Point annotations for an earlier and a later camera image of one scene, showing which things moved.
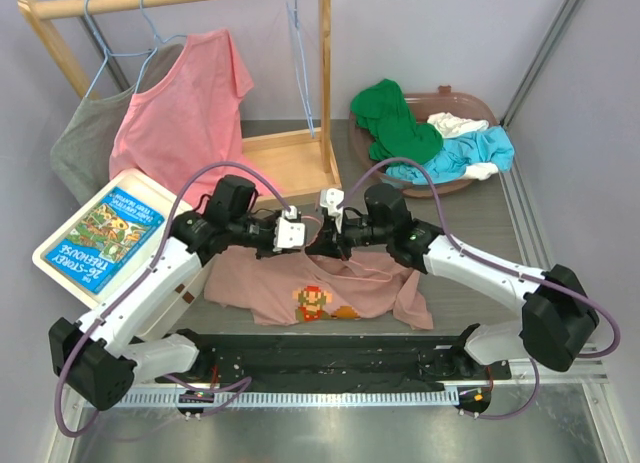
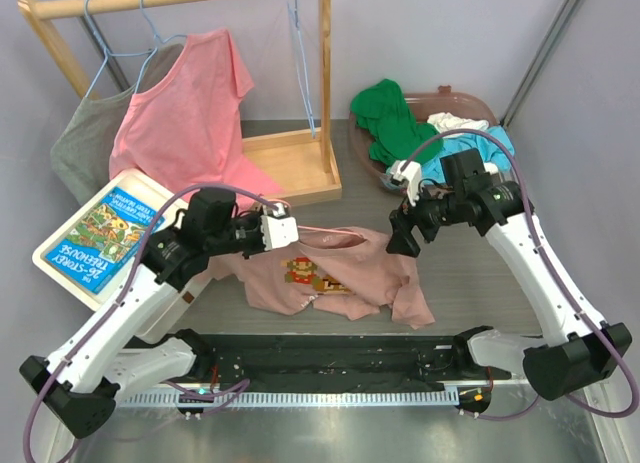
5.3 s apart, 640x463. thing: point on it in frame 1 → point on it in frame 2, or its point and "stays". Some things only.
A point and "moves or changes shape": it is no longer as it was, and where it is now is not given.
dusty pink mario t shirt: [306, 286] moves or changes shape
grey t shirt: [81, 153] stays
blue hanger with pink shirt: [157, 39] stays
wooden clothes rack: [297, 163] stays
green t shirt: [384, 116] stays
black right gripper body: [358, 232] → [432, 212]
